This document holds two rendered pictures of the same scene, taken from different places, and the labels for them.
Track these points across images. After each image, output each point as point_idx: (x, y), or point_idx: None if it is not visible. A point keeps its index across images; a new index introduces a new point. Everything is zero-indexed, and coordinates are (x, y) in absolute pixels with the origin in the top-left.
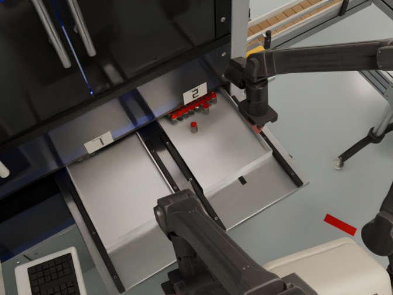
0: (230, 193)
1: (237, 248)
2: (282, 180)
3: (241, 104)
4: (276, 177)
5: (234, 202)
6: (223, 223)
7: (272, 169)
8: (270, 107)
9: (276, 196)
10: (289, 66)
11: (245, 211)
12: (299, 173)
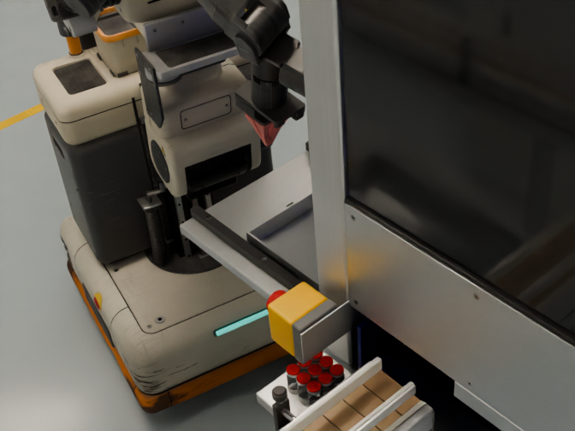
0: (310, 189)
1: None
2: (225, 218)
3: (298, 103)
4: (235, 220)
5: (300, 180)
6: None
7: (244, 229)
8: (247, 100)
9: (234, 197)
10: None
11: (281, 174)
12: (197, 231)
